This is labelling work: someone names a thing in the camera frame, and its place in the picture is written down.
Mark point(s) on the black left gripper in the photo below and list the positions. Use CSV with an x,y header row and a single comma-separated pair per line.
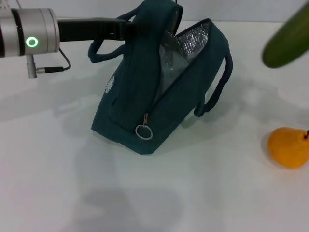
x,y
84,29

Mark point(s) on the dark teal insulated lunch bag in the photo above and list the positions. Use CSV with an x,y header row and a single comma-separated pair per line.
x,y
135,96

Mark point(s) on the green cucumber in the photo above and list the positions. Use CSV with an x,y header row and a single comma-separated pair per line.
x,y
282,48

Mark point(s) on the orange pear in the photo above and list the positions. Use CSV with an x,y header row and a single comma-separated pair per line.
x,y
287,149

